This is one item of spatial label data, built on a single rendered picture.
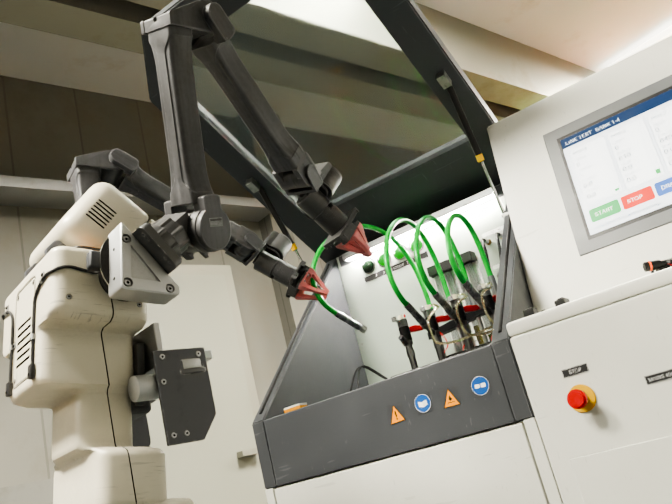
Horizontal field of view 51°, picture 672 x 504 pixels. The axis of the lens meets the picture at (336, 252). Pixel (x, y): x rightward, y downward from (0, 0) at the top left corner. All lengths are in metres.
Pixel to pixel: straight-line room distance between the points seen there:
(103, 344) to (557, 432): 0.85
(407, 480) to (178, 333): 2.66
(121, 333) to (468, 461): 0.73
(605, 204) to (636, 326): 0.41
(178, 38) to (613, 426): 1.04
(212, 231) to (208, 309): 3.00
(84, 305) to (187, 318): 2.94
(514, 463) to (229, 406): 2.80
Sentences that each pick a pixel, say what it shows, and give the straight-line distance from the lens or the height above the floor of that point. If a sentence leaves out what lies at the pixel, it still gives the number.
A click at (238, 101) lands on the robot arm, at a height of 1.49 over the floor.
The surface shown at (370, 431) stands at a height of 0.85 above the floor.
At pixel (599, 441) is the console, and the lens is 1.44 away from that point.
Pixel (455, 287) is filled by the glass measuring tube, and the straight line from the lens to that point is 2.10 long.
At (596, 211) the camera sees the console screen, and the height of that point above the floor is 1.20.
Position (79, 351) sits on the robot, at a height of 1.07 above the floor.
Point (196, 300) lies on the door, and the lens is 4.21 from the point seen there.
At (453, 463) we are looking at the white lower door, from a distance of 1.54.
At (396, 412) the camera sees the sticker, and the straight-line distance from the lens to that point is 1.59.
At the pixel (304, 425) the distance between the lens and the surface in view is 1.73.
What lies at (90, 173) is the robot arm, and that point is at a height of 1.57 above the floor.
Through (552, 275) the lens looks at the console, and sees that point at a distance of 1.72.
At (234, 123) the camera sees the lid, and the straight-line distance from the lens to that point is 2.05.
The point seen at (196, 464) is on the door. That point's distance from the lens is 3.95.
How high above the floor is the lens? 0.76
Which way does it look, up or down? 18 degrees up
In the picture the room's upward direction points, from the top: 15 degrees counter-clockwise
